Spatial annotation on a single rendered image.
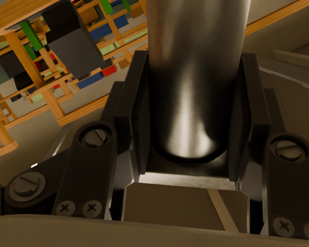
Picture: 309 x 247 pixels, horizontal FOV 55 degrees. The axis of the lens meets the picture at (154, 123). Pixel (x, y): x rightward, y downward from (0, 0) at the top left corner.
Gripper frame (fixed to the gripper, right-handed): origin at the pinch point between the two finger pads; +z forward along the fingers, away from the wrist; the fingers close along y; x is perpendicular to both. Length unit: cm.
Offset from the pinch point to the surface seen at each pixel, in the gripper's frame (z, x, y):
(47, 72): 724, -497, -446
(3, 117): 465, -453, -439
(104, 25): 605, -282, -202
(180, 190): 334, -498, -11
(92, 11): 616, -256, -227
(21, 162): 615, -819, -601
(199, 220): 247, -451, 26
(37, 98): 682, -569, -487
